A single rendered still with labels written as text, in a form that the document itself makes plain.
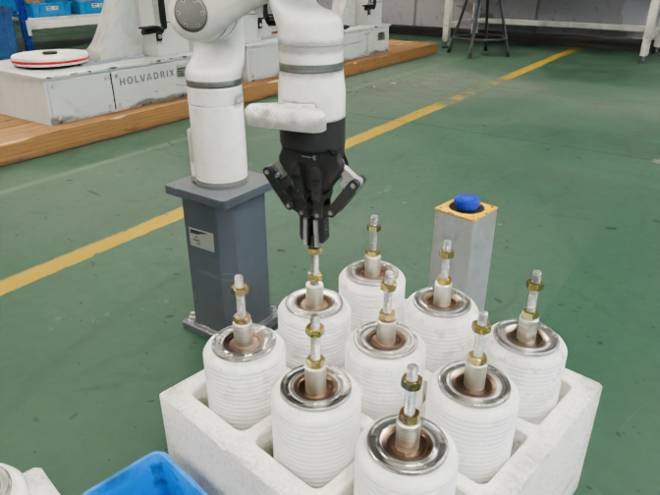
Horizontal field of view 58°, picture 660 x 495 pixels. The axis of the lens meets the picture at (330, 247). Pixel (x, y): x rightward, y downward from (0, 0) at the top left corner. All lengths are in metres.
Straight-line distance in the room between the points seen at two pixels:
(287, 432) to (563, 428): 0.31
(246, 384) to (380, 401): 0.15
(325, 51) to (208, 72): 0.39
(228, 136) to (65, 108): 1.64
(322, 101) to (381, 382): 0.32
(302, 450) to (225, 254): 0.51
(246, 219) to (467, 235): 0.39
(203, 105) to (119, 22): 1.96
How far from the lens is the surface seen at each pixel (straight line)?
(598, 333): 1.28
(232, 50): 1.03
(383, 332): 0.69
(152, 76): 2.84
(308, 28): 0.63
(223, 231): 1.04
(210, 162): 1.02
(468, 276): 0.93
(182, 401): 0.75
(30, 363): 1.21
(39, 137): 2.47
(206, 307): 1.14
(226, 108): 1.00
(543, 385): 0.73
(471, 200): 0.91
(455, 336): 0.76
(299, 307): 0.76
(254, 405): 0.70
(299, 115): 0.60
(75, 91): 2.62
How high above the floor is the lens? 0.65
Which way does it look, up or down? 26 degrees down
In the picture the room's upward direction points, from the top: straight up
